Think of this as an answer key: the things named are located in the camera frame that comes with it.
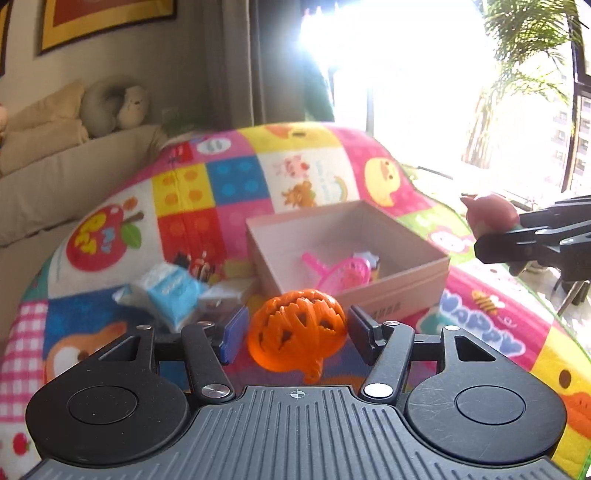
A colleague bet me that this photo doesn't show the dark green cloth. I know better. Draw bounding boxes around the dark green cloth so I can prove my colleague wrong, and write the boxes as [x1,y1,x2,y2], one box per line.
[305,65,335,123]

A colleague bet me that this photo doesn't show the beige sofa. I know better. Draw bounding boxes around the beige sofa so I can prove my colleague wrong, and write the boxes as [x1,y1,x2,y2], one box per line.
[0,124,168,247]

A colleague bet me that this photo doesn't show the small white packet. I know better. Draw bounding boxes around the small white packet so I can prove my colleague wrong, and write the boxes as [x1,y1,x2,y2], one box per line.
[198,277,260,320]

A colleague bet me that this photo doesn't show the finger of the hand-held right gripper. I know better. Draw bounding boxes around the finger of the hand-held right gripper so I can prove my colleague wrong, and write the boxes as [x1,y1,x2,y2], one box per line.
[475,228,591,282]
[517,195,591,234]

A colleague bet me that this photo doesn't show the blue white tissue packet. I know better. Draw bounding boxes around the blue white tissue packet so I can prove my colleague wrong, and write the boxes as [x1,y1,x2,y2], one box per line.
[113,264,209,332]

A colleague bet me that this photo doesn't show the palm plant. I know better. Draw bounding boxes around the palm plant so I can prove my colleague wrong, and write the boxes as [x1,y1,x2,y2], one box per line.
[462,0,583,168]

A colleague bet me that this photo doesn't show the colourful printed play mat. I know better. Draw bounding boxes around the colourful printed play mat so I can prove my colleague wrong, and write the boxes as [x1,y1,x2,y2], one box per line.
[0,121,591,480]

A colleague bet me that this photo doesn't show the pink plastic toy basket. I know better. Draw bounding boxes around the pink plastic toy basket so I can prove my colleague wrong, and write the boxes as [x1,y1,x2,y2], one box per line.
[302,251,372,291]

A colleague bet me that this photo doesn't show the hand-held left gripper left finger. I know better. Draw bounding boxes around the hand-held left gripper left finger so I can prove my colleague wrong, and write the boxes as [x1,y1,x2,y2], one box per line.
[99,305,250,401]

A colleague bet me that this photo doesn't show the orange pumpkin toy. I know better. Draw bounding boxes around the orange pumpkin toy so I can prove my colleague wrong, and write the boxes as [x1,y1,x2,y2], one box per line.
[248,289,348,385]

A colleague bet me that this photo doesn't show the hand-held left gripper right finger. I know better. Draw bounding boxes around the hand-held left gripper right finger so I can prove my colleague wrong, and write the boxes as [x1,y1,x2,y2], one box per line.
[347,305,498,401]

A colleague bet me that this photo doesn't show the beige cushions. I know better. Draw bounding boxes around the beige cushions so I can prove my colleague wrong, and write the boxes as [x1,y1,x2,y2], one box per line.
[0,80,91,176]

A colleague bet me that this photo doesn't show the framed wall picture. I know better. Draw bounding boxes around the framed wall picture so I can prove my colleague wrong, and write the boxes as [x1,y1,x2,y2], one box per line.
[37,0,179,56]

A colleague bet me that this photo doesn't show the pink cardboard box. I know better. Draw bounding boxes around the pink cardboard box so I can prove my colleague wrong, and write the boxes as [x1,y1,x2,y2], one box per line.
[245,199,451,325]

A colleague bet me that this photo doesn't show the grey neck pillow plush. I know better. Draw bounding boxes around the grey neck pillow plush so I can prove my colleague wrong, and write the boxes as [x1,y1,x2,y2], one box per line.
[81,76,151,139]

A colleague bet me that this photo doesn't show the grey curtain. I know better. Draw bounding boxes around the grey curtain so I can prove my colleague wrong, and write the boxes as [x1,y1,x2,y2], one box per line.
[221,0,334,136]

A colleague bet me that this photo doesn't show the black window frame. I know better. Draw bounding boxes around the black window frame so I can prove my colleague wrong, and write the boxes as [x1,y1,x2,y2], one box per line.
[561,0,591,195]

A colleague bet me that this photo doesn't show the black star-shaped knob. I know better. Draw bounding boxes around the black star-shaped knob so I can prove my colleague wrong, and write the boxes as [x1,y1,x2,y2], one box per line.
[353,250,382,273]

